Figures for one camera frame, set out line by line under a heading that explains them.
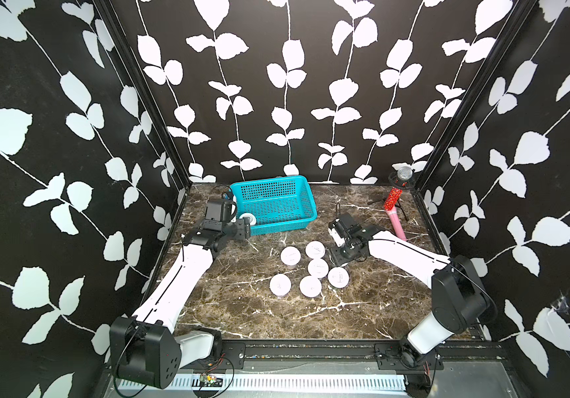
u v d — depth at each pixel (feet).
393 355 2.43
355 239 2.13
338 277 2.75
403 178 2.93
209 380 2.30
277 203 3.75
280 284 2.71
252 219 3.22
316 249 2.99
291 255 2.96
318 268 2.82
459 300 1.49
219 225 1.98
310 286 2.74
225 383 2.30
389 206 3.33
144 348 1.25
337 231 2.42
